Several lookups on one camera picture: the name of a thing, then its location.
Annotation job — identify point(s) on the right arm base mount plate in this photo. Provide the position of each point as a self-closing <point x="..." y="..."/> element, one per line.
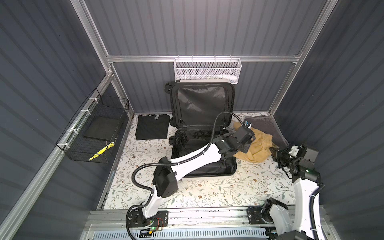
<point x="255" y="215"/>

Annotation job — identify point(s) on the tan shorts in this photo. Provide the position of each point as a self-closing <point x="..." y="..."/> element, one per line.
<point x="259" y="149"/>

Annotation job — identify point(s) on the black t-shirt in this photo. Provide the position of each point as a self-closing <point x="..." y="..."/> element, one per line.
<point x="152" y="127"/>

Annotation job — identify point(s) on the aluminium front rail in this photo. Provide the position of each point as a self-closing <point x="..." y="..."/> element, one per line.
<point x="178" y="218"/>

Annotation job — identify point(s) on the yellow black striped item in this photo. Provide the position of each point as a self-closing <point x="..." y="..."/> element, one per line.
<point x="102" y="151"/>

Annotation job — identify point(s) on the white tube in basket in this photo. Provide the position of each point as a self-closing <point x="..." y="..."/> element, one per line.
<point x="233" y="79"/>

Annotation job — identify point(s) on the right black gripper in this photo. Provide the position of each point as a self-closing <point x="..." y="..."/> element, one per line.
<point x="277" y="151"/>

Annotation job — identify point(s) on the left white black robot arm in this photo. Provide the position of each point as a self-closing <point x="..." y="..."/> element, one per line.
<point x="169" y="172"/>

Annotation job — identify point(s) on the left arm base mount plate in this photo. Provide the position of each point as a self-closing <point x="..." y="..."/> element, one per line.
<point x="136" y="219"/>

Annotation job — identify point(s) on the grey folded towel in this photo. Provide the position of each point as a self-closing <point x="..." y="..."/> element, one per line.
<point x="268" y="125"/>

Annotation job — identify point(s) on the white perforated vent panel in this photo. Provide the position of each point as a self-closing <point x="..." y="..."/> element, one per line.
<point x="245" y="233"/>

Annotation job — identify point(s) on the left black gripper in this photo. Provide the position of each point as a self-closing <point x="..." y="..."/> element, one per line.
<point x="244" y="146"/>

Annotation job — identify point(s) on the black flat pad in basket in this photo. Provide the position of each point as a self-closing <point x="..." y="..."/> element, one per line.
<point x="102" y="128"/>

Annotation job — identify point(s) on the black wire mesh basket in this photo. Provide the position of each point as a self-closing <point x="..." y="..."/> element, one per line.
<point x="79" y="148"/>

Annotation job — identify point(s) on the white wire mesh basket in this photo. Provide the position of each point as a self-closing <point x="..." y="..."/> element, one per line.
<point x="204" y="70"/>

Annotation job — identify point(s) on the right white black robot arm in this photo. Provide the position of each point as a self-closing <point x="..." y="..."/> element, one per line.
<point x="307" y="222"/>

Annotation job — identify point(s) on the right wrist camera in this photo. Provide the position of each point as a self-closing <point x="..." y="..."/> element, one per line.
<point x="305" y="151"/>

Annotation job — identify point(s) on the black carry-on suitcase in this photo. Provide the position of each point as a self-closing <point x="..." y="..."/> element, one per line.
<point x="199" y="111"/>

